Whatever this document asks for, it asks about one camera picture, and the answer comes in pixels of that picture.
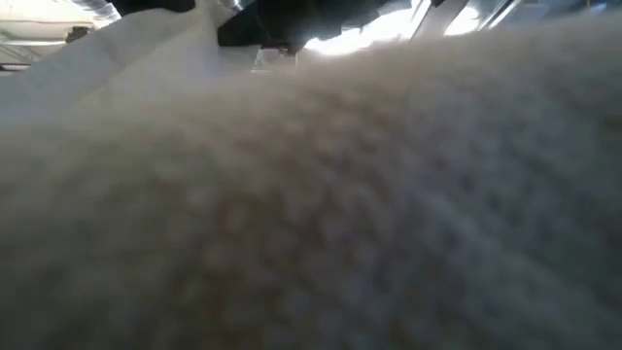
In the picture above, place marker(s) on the white towel with grey checks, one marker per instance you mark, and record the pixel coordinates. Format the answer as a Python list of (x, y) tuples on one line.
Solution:
[(311, 194)]

